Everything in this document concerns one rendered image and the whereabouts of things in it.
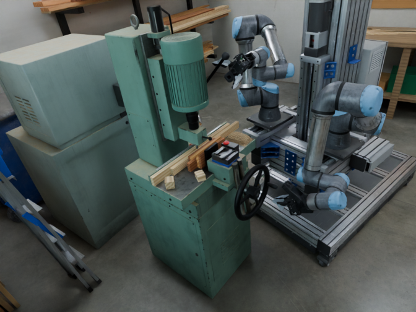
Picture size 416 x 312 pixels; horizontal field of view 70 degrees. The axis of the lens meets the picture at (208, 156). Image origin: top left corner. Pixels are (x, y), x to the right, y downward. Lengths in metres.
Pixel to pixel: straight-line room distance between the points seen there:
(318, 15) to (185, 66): 0.79
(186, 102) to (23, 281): 1.84
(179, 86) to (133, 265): 1.44
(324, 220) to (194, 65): 1.41
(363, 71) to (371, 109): 0.81
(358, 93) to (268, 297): 1.33
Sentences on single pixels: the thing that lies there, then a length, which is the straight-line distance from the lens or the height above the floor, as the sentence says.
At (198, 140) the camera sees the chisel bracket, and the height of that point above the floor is 1.03.
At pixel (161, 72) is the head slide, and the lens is 1.38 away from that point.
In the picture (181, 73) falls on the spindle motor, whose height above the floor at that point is 1.38.
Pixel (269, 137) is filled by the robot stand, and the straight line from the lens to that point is 2.04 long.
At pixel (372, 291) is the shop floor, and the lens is 2.20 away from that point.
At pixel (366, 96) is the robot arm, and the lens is 1.26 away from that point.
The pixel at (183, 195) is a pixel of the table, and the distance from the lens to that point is 1.33.
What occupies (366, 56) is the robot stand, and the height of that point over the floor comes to 1.19.
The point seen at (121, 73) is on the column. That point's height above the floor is 1.34.
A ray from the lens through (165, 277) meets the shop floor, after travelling 2.19.
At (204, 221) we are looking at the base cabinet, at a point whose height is 0.66.
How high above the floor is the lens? 1.77
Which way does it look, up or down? 34 degrees down
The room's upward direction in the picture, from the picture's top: 7 degrees counter-clockwise
